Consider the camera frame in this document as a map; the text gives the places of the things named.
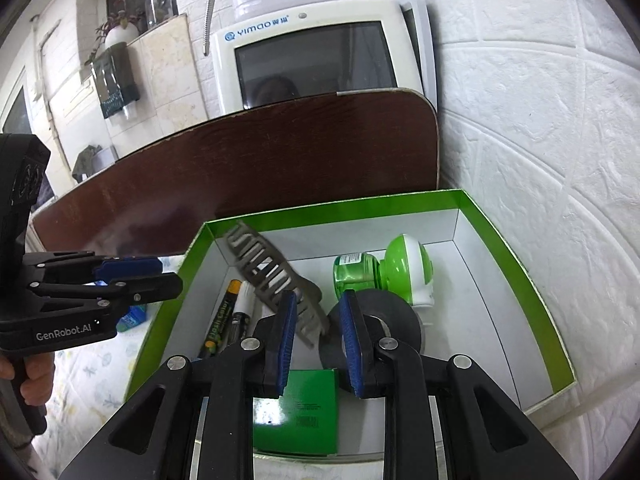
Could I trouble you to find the green cardboard box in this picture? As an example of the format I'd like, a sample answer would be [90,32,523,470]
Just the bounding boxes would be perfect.
[121,187,578,463]

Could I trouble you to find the dark wooden headboard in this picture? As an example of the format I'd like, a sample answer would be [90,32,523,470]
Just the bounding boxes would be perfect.
[32,89,439,256]

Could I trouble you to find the white black marker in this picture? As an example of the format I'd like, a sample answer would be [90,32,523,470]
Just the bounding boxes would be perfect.
[227,281,256,346]

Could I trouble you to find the black tape roll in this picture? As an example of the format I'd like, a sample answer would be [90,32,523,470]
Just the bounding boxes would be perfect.
[319,288,423,393]

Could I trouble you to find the blue plastic tub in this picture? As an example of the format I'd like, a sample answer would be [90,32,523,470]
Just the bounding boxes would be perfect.
[116,304,146,333]

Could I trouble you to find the grey plastic hair clip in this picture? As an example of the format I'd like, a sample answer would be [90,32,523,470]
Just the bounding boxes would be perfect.
[224,220,330,349]

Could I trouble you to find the wall cup dispenser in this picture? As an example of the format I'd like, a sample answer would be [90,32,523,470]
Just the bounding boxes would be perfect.
[91,42,140,119]

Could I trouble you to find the left hand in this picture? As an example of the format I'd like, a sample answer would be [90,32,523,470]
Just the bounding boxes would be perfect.
[21,353,55,406]

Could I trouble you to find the potted plant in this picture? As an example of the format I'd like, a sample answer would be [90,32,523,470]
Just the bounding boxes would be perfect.
[84,0,145,66]

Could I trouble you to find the small green box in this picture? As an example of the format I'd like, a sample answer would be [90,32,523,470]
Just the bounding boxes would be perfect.
[253,370,338,456]

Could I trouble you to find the white water purifier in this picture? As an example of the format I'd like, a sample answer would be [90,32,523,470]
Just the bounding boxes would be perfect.
[205,0,438,115]

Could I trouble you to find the green white repellent bottle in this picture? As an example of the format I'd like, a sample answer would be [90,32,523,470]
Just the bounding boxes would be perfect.
[333,234,435,308]

